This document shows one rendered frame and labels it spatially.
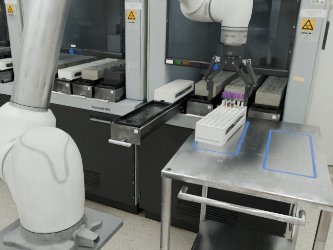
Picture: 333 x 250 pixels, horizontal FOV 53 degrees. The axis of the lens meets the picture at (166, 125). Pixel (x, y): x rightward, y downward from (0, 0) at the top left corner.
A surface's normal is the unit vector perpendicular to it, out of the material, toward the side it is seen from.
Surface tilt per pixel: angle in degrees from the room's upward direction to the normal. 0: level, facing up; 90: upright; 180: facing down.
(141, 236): 0
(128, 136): 90
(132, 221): 0
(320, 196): 0
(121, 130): 90
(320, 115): 90
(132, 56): 90
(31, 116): 50
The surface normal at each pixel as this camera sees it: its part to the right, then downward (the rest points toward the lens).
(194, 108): -0.41, 0.30
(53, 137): 0.04, -0.92
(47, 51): 0.63, 0.28
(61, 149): 0.69, -0.26
